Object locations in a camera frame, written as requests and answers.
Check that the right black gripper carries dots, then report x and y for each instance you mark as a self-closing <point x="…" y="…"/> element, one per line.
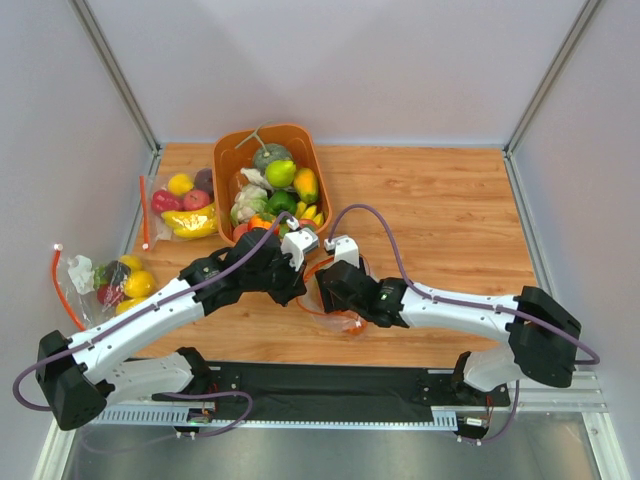
<point x="335" y="282"/>

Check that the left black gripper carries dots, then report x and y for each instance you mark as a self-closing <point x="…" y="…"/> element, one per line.
<point x="288" y="284"/>

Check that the clear zip bag orange seal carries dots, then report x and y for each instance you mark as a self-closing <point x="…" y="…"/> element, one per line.
<point x="311" y="302"/>

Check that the small orange fake pumpkin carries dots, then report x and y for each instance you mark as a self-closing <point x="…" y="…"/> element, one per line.
<point x="357" y="328"/>

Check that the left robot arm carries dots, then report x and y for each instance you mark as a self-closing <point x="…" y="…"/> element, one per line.
<point x="81" y="375"/>

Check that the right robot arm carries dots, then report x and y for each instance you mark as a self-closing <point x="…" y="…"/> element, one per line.
<point x="537" y="338"/>

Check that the fake peach left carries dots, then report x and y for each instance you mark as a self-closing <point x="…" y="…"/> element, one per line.
<point x="239" y="231"/>

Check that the green fake bell pepper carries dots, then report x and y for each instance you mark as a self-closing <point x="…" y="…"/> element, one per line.
<point x="280" y="201"/>

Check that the white fake cauliflower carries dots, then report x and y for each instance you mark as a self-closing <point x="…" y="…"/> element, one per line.
<point x="251" y="200"/>

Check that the fake yellow banana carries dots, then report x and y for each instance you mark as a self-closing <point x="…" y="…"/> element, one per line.
<point x="192" y="224"/>

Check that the yellow orange fake mango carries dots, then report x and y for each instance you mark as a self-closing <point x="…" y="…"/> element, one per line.
<point x="306" y="185"/>

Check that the white fake garlic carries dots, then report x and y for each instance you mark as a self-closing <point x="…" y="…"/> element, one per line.
<point x="255" y="177"/>

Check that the zip bag with banana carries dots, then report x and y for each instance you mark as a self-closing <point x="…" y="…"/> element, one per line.
<point x="153" y="227"/>

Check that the purple fake fruit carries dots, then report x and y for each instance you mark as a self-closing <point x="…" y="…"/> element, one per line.
<point x="203" y="180"/>

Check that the green fake pumpkin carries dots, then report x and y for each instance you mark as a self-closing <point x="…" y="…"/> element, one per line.
<point x="269" y="153"/>

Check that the yellow fake lemon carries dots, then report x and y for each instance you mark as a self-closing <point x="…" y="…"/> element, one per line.
<point x="180" y="184"/>

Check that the red fake pepper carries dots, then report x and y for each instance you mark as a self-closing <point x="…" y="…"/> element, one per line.
<point x="163" y="201"/>

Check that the yellow fake fruit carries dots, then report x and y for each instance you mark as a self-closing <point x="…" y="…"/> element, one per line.
<point x="140" y="283"/>

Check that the small yellow bananas in basket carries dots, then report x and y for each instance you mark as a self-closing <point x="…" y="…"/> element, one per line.
<point x="310" y="212"/>

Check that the orange plastic basket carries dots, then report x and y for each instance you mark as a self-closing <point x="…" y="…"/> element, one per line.
<point x="250" y="165"/>

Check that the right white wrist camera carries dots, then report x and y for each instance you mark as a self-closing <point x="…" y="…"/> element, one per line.
<point x="343" y="248"/>

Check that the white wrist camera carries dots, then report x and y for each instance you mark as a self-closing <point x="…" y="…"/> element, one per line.
<point x="297" y="243"/>
<point x="343" y="248"/>

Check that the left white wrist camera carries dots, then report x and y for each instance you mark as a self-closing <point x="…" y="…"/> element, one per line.
<point x="297" y="243"/>

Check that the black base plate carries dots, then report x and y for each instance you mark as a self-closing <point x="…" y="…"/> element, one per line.
<point x="289" y="392"/>

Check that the zip bag near left wall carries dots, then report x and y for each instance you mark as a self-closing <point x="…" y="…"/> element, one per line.
<point x="90" y="292"/>

